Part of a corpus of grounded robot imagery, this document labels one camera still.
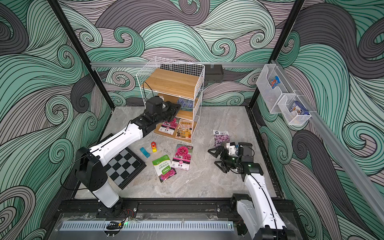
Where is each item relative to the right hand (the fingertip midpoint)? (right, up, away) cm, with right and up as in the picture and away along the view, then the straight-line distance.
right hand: (212, 157), depth 78 cm
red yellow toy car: (-36, +3, +18) cm, 40 cm away
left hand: (-16, +29, -1) cm, 33 cm away
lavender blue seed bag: (-14, +29, +11) cm, 34 cm away
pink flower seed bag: (-17, -4, +14) cm, 22 cm away
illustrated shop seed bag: (-16, +12, +27) cm, 34 cm away
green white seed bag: (-29, -8, +10) cm, 31 cm away
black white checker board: (-50, -7, +6) cm, 51 cm away
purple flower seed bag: (+10, +7, +23) cm, 26 cm away
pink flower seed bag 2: (-28, +14, +29) cm, 42 cm away
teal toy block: (-42, -1, +17) cm, 45 cm away
